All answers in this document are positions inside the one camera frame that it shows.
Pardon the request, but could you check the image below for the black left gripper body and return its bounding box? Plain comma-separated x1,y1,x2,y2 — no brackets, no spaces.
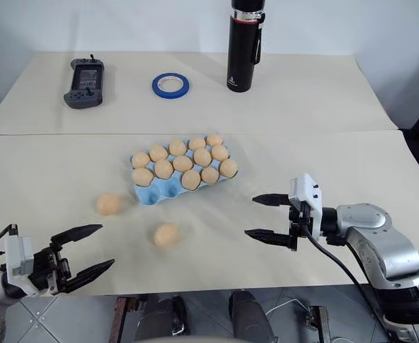
29,245,74,296

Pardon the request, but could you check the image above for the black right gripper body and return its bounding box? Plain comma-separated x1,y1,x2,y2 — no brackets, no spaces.
288,200,315,253

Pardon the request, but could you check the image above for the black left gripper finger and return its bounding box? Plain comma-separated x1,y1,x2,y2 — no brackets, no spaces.
60,259,116,295
50,224,104,249

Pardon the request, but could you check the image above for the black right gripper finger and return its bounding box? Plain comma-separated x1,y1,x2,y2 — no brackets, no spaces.
244,229,292,250
251,193,291,209

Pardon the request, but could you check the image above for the blue egg carton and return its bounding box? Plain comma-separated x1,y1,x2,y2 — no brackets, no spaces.
129,134,240,207

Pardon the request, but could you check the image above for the beige paper table cover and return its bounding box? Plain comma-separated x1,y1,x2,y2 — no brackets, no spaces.
0,129,419,297
0,52,400,136

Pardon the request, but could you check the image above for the dark rounded shape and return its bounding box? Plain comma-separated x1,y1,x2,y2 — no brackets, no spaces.
154,294,191,337
228,289,278,343

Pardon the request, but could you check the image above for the grey handheld remote controller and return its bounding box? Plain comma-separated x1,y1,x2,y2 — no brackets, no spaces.
63,53,105,109

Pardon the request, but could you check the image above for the black thermos bottle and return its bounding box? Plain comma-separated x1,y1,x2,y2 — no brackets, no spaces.
226,0,266,95

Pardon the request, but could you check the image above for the blue tape roll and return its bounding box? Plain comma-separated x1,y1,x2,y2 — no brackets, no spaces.
151,72,192,100

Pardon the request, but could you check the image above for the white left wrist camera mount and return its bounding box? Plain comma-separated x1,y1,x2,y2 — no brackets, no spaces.
1,234,51,297

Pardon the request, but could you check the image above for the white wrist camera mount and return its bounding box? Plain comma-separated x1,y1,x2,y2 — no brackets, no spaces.
1,234,51,297
288,172,323,239

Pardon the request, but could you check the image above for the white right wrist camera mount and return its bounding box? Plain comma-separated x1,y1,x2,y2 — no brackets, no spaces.
288,172,323,239

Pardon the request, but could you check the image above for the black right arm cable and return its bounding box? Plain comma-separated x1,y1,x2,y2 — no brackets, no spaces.
299,219,392,343

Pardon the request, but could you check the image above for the rusty metal frame bracket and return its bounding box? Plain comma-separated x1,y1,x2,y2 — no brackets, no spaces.
113,294,146,343
306,304,330,343

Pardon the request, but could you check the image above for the thin white cable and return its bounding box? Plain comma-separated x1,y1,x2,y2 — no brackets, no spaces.
265,297,311,318

